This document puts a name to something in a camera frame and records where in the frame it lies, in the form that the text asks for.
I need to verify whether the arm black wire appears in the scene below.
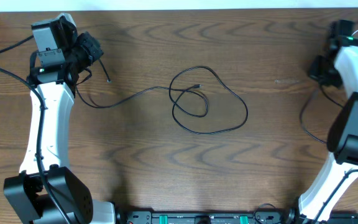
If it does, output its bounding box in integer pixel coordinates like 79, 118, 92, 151
0, 35, 74, 224
314, 15, 358, 224

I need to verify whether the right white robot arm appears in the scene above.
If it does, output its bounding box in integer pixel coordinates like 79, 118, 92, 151
282, 20, 358, 223

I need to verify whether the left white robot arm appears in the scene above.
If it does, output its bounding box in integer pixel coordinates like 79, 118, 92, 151
3, 13, 116, 223

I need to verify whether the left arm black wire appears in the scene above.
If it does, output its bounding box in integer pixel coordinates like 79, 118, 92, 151
0, 35, 74, 224

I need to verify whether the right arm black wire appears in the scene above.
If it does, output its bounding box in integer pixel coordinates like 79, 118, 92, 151
314, 15, 358, 224

